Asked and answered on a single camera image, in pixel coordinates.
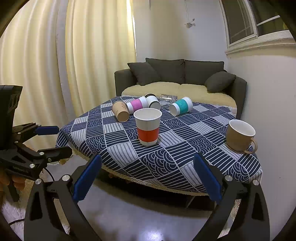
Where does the white framed window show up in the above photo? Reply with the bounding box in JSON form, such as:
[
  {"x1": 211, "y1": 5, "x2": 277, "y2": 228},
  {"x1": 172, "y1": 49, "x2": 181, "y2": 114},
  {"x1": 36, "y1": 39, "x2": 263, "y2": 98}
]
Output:
[{"x1": 219, "y1": 1, "x2": 295, "y2": 55}]

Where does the blue patterned tablecloth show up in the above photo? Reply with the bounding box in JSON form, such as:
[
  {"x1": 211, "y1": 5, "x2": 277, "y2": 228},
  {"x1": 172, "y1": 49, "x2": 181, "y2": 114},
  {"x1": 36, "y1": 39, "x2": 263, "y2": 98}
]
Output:
[{"x1": 56, "y1": 96, "x2": 262, "y2": 195}]

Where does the left hand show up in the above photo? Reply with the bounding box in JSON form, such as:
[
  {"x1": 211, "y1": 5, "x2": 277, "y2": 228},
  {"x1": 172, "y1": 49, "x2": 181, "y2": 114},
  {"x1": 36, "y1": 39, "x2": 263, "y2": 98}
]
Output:
[{"x1": 1, "y1": 165, "x2": 27, "y2": 206}]

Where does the pink banded paper cup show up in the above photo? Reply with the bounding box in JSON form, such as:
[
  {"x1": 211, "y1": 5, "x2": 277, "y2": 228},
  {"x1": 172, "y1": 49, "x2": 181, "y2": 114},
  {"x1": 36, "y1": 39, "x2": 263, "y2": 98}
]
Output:
[{"x1": 126, "y1": 96, "x2": 148, "y2": 114}]

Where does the right dark throw pillow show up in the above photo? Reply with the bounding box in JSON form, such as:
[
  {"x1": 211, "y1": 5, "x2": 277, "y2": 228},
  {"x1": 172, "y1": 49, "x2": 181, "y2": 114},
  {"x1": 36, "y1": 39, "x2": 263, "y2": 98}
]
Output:
[{"x1": 205, "y1": 71, "x2": 236, "y2": 93}]

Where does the left dark throw pillow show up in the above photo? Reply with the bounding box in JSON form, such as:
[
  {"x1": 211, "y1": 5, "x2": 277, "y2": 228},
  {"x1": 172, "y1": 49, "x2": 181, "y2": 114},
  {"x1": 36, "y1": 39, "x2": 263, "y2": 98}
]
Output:
[{"x1": 127, "y1": 62, "x2": 161, "y2": 86}]

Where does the black banded paper cup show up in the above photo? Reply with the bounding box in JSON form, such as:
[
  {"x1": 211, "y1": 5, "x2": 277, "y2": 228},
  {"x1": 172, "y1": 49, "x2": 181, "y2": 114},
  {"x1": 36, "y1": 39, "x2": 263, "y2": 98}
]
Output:
[{"x1": 145, "y1": 93, "x2": 161, "y2": 110}]

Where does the brown ceramic mug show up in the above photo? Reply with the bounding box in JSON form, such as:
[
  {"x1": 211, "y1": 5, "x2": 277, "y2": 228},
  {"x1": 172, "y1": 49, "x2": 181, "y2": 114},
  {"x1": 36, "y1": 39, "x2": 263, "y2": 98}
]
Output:
[{"x1": 226, "y1": 119, "x2": 258, "y2": 154}]

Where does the brown kraft paper cup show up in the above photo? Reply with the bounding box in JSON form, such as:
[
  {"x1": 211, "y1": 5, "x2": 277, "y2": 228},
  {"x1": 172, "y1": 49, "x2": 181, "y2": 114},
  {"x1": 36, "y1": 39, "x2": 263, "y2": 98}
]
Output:
[{"x1": 112, "y1": 101, "x2": 130, "y2": 122}]

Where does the dark throw pillow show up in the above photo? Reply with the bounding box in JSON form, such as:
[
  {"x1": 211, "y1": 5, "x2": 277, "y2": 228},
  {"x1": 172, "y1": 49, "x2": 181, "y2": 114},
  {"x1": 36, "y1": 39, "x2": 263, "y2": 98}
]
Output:
[
  {"x1": 205, "y1": 71, "x2": 236, "y2": 93},
  {"x1": 127, "y1": 62, "x2": 161, "y2": 86}
]

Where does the cream fleece sofa cover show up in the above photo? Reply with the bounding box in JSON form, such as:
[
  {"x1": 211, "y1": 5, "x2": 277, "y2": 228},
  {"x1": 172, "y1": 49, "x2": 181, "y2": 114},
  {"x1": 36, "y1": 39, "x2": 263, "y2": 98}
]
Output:
[{"x1": 121, "y1": 82, "x2": 237, "y2": 108}]

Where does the cream curtain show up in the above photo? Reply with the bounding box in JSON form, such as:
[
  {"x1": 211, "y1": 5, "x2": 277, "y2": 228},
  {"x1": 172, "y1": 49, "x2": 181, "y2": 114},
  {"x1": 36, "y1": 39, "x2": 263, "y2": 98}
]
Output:
[{"x1": 0, "y1": 0, "x2": 137, "y2": 149}]

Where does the teal banded paper cup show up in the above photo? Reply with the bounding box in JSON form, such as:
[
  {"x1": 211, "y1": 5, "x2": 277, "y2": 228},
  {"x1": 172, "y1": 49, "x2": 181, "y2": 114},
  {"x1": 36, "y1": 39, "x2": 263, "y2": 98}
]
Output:
[{"x1": 169, "y1": 97, "x2": 193, "y2": 116}]

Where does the dark grey sofa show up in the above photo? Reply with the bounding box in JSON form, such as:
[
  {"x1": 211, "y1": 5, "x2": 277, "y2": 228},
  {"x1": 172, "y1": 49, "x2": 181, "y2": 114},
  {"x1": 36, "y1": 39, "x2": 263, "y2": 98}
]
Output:
[{"x1": 114, "y1": 58, "x2": 247, "y2": 119}]

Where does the hanging bird ornament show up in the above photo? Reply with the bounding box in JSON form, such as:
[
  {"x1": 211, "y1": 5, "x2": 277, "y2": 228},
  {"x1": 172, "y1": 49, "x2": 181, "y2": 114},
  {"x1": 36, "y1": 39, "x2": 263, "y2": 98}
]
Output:
[{"x1": 184, "y1": 0, "x2": 196, "y2": 29}]

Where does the red banded paper cup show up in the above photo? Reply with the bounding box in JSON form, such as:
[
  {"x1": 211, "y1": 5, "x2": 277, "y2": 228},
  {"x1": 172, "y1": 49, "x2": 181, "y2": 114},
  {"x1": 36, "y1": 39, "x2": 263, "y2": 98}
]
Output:
[{"x1": 133, "y1": 108, "x2": 162, "y2": 146}]

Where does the clear glass cup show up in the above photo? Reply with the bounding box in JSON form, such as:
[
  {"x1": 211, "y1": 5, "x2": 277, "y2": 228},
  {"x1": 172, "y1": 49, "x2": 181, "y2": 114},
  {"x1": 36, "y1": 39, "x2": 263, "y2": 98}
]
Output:
[{"x1": 159, "y1": 94, "x2": 178, "y2": 106}]

